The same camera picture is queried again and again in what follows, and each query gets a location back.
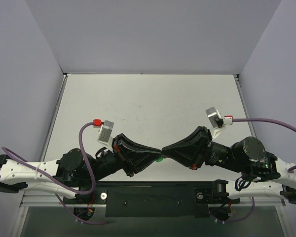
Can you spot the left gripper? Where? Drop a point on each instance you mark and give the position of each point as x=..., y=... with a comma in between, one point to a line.
x=121, y=155

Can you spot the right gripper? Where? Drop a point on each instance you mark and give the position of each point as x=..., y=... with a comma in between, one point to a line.
x=204, y=147

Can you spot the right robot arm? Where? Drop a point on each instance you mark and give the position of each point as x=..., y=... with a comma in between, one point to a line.
x=262, y=174

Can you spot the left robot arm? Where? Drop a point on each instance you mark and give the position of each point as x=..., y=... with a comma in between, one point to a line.
x=70, y=176

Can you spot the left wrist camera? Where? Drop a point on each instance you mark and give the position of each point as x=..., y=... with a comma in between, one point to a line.
x=105, y=131

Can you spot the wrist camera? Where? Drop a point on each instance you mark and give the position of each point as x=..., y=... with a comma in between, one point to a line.
x=214, y=117
x=105, y=131

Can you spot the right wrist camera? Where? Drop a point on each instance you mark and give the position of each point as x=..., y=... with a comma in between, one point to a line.
x=214, y=117

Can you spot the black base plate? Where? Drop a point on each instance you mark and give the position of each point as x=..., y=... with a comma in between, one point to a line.
x=158, y=199

